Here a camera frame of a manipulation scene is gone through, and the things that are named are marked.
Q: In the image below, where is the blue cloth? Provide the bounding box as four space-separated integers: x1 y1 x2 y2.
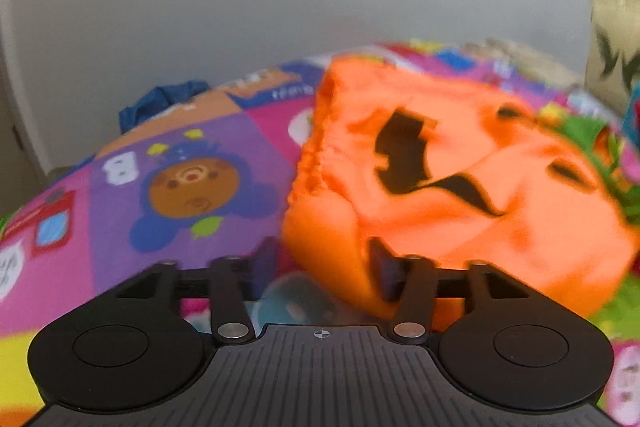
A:
118 80 210 134

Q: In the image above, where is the colourful cartoon play mat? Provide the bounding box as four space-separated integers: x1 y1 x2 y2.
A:
1 41 639 426

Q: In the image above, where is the beige bird print bag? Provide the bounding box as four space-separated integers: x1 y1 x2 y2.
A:
585 0 639 115

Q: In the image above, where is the orange fleece garment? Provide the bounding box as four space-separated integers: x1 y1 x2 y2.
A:
282 57 639 319

